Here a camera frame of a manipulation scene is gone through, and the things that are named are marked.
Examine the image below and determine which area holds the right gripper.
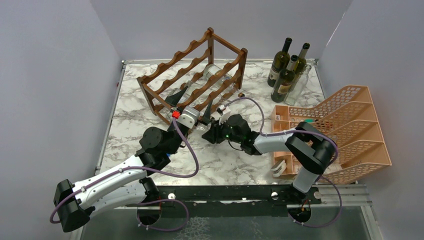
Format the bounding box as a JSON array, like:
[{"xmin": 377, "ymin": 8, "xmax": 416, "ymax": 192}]
[{"xmin": 201, "ymin": 116, "xmax": 243, "ymax": 144}]

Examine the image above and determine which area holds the clear bottle with neck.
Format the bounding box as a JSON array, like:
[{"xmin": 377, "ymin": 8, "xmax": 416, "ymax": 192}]
[{"xmin": 192, "ymin": 93, "xmax": 231, "ymax": 132}]

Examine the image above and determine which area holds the green wine bottle white label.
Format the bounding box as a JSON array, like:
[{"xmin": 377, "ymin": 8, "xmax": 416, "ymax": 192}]
[{"xmin": 271, "ymin": 55, "xmax": 298, "ymax": 103}]

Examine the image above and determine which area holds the green wine bottle black cap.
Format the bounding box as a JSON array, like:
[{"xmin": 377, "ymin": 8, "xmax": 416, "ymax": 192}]
[{"xmin": 267, "ymin": 37, "xmax": 293, "ymax": 88}]

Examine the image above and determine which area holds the green wine bottle silver cap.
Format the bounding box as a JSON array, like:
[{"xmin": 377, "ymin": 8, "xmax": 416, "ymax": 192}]
[{"xmin": 294, "ymin": 42, "xmax": 310, "ymax": 80}]

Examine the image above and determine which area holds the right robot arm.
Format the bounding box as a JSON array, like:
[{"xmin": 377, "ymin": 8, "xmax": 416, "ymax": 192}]
[{"xmin": 202, "ymin": 114, "xmax": 339, "ymax": 204}]

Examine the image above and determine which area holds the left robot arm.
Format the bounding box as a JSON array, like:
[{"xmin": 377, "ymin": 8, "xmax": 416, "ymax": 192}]
[{"xmin": 49, "ymin": 105, "xmax": 201, "ymax": 233}]

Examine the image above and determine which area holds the clear bottle blue label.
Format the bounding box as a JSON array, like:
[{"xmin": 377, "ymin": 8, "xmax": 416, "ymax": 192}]
[{"xmin": 203, "ymin": 64, "xmax": 233, "ymax": 89}]

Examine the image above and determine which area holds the brown wooden wine rack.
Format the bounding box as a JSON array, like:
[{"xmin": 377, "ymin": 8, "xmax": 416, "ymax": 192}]
[{"xmin": 136, "ymin": 27, "xmax": 249, "ymax": 127}]

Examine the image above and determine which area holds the orange plastic compartment tray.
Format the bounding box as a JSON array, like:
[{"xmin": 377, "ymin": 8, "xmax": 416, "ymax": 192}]
[{"xmin": 270, "ymin": 105, "xmax": 315, "ymax": 180}]

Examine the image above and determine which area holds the teal item in tray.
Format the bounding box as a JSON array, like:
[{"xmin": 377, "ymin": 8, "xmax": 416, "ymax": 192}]
[{"xmin": 304, "ymin": 118, "xmax": 319, "ymax": 123}]

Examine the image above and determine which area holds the orange plastic file organizer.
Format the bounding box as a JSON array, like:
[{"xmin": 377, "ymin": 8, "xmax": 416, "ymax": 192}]
[{"xmin": 311, "ymin": 85, "xmax": 393, "ymax": 185}]

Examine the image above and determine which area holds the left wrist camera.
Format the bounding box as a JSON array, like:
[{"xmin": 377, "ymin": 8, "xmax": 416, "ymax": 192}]
[{"xmin": 176, "ymin": 106, "xmax": 200, "ymax": 129}]

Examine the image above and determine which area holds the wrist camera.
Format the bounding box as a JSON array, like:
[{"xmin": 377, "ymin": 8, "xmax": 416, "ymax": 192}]
[
  {"xmin": 210, "ymin": 104, "xmax": 231, "ymax": 128},
  {"xmin": 176, "ymin": 106, "xmax": 200, "ymax": 129}
]

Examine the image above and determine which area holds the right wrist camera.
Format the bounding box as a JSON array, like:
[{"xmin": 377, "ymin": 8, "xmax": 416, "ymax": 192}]
[{"xmin": 210, "ymin": 104, "xmax": 231, "ymax": 128}]

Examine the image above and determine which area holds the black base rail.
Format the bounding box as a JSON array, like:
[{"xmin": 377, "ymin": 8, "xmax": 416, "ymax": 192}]
[{"xmin": 136, "ymin": 184, "xmax": 322, "ymax": 220}]

